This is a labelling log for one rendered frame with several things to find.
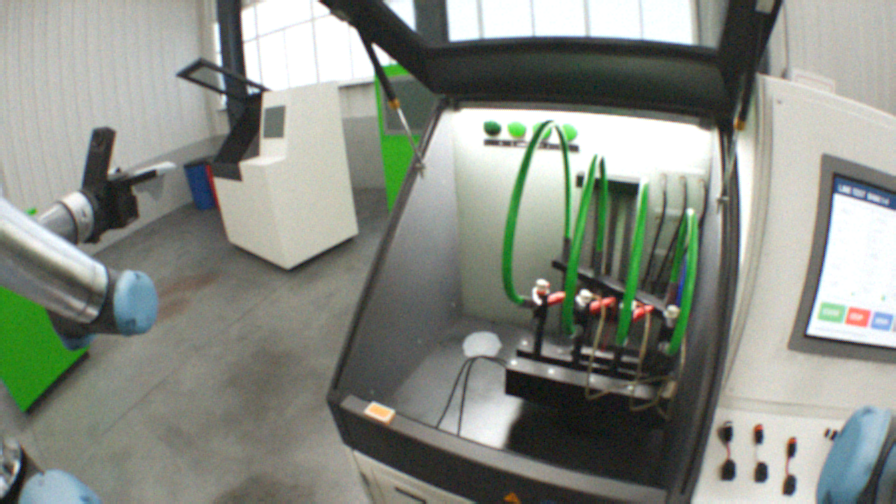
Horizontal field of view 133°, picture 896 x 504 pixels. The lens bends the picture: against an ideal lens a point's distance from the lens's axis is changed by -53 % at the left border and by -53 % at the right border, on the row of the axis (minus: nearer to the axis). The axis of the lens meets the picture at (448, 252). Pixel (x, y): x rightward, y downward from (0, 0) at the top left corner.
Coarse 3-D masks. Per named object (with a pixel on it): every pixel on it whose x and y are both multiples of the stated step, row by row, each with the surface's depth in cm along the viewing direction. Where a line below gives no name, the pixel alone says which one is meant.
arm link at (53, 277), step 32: (0, 224) 16; (32, 224) 21; (0, 256) 16; (32, 256) 20; (64, 256) 25; (32, 288) 21; (64, 288) 25; (96, 288) 29; (128, 288) 33; (96, 320) 30; (128, 320) 33
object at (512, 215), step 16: (544, 128) 57; (560, 128) 66; (528, 144) 54; (560, 144) 72; (528, 160) 52; (512, 192) 51; (512, 208) 50; (512, 224) 50; (512, 240) 50; (512, 256) 51; (512, 288) 53
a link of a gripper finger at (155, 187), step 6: (168, 162) 56; (150, 168) 52; (156, 168) 52; (162, 168) 54; (168, 168) 55; (174, 168) 57; (162, 174) 54; (150, 180) 53; (156, 180) 54; (162, 180) 55; (138, 186) 51; (144, 186) 52; (150, 186) 53; (156, 186) 54; (162, 186) 55; (138, 192) 51; (150, 192) 53; (156, 192) 54; (162, 192) 55; (156, 198) 55
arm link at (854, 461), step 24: (864, 408) 12; (888, 408) 10; (840, 432) 14; (864, 432) 10; (888, 432) 9; (840, 456) 12; (864, 456) 9; (888, 456) 8; (840, 480) 10; (864, 480) 9; (888, 480) 6
